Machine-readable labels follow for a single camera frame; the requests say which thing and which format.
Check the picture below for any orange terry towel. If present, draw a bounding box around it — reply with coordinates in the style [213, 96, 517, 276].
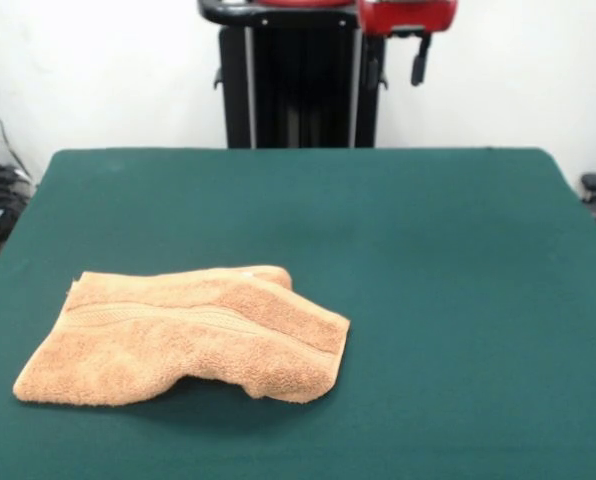
[11, 264, 352, 406]

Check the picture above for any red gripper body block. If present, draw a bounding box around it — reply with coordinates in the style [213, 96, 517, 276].
[357, 0, 460, 37]

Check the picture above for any dark green tablecloth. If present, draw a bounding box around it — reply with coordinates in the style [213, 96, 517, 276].
[0, 147, 596, 480]

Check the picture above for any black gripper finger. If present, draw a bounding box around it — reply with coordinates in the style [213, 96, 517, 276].
[410, 33, 433, 87]
[366, 33, 382, 91]

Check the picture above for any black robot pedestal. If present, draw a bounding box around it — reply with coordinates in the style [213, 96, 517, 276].
[196, 0, 390, 150]

